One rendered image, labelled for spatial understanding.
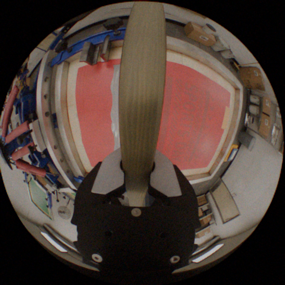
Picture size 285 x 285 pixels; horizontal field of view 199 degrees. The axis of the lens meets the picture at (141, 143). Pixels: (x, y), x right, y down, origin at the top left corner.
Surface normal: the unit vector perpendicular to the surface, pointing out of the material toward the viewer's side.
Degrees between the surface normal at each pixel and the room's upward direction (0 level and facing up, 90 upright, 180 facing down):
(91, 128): 0
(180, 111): 0
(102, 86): 0
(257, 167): 90
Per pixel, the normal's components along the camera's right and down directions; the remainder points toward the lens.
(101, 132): 0.01, 0.48
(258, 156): -1.00, -0.04
